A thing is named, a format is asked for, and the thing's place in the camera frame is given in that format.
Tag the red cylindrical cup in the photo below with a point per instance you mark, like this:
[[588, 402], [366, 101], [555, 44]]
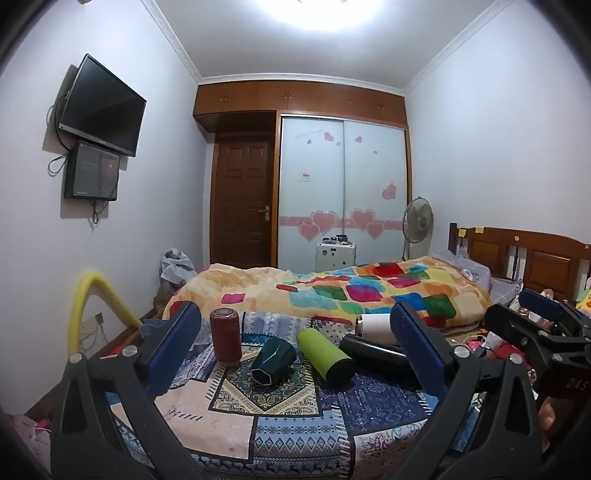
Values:
[[226, 337]]

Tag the wooden bed headboard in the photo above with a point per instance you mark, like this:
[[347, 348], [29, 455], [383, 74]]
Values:
[[531, 254]]

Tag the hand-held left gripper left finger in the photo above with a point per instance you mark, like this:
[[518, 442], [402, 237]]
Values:
[[174, 344]]

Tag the white cylindrical cup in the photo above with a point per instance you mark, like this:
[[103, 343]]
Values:
[[375, 328]]

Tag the small white cabinet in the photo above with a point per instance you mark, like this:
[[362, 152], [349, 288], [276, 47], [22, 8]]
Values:
[[335, 258]]

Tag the wooden overhead cabinet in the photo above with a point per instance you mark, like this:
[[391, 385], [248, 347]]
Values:
[[300, 99]]

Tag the colourful patchwork quilt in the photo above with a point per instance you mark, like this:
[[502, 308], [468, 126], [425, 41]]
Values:
[[332, 290]]

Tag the patterned blue blanket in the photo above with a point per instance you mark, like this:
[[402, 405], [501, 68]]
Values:
[[286, 424]]

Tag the wall-mounted black television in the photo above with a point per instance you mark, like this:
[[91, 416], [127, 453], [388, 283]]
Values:
[[102, 106]]

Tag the grey crumpled cloth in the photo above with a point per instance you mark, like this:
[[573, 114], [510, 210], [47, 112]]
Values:
[[176, 267]]

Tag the grey patterned pillow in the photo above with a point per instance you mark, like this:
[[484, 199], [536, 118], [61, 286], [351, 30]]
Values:
[[466, 267]]

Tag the dark green faceted cup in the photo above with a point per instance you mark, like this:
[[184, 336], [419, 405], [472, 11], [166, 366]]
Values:
[[273, 362]]

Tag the sliding door wardrobe with hearts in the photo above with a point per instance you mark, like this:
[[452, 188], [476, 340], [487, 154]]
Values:
[[341, 184]]

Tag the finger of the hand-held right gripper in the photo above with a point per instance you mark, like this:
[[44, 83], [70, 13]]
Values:
[[510, 328], [540, 302]]

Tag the black cylindrical cup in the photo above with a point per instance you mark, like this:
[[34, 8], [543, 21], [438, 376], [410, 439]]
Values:
[[371, 353]]

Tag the yellow plush toy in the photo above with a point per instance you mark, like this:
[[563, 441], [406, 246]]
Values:
[[584, 302]]

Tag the brown wooden door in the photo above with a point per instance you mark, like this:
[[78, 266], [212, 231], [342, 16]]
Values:
[[241, 203]]

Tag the person's right hand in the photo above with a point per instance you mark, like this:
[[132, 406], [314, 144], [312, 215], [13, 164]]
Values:
[[549, 419]]

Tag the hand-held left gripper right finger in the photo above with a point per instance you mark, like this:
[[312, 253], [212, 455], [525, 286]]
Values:
[[419, 347]]

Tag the lime green cup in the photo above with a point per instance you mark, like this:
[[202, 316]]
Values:
[[323, 356]]

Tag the standing electric fan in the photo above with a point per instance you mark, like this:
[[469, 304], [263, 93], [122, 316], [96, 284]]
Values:
[[418, 220]]

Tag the black wall-mounted box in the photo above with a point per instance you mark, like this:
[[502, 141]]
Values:
[[91, 171]]

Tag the yellow foam tube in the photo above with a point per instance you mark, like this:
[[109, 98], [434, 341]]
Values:
[[104, 295]]

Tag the checked grey pillow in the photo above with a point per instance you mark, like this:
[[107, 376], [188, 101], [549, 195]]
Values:
[[504, 290]]

